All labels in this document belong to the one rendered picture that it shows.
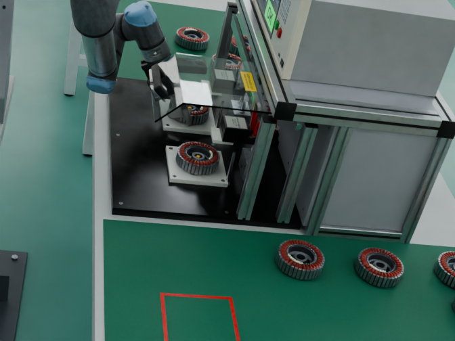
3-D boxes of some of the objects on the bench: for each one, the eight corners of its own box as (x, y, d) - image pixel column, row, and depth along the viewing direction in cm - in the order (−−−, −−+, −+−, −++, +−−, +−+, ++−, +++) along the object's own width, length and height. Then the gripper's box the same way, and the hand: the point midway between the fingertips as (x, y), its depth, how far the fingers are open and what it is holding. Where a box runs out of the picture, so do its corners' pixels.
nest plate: (169, 182, 214) (170, 178, 213) (165, 149, 226) (166, 145, 225) (227, 187, 217) (228, 183, 216) (220, 154, 229) (221, 150, 228)
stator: (173, 172, 216) (176, 160, 213) (176, 148, 225) (179, 137, 223) (217, 180, 217) (220, 168, 215) (218, 155, 226) (221, 144, 224)
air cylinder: (229, 130, 241) (233, 114, 238) (226, 116, 247) (230, 100, 244) (247, 132, 242) (251, 116, 239) (243, 118, 248) (247, 101, 245)
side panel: (305, 235, 211) (341, 126, 193) (302, 228, 213) (338, 120, 195) (409, 243, 217) (453, 139, 199) (405, 236, 219) (449, 132, 202)
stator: (170, 123, 235) (172, 111, 233) (167, 103, 244) (169, 91, 242) (209, 128, 237) (212, 116, 235) (205, 107, 246) (208, 96, 244)
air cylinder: (242, 180, 221) (246, 163, 218) (237, 164, 227) (242, 147, 224) (261, 182, 222) (265, 164, 219) (256, 166, 228) (261, 149, 225)
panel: (302, 225, 210) (334, 124, 194) (260, 91, 263) (283, 3, 247) (306, 226, 210) (339, 124, 194) (263, 92, 264) (286, 3, 247)
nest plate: (162, 130, 233) (163, 126, 233) (159, 102, 245) (160, 99, 245) (216, 136, 237) (217, 132, 236) (210, 107, 249) (210, 104, 248)
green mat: (105, 434, 151) (105, 433, 150) (103, 219, 200) (103, 218, 200) (573, 445, 171) (573, 444, 171) (466, 248, 220) (466, 247, 220)
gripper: (138, 46, 236) (164, 104, 248) (141, 79, 221) (168, 139, 233) (167, 36, 236) (191, 94, 247) (172, 67, 220) (198, 128, 232)
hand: (189, 111), depth 240 cm, fingers closed on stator, 13 cm apart
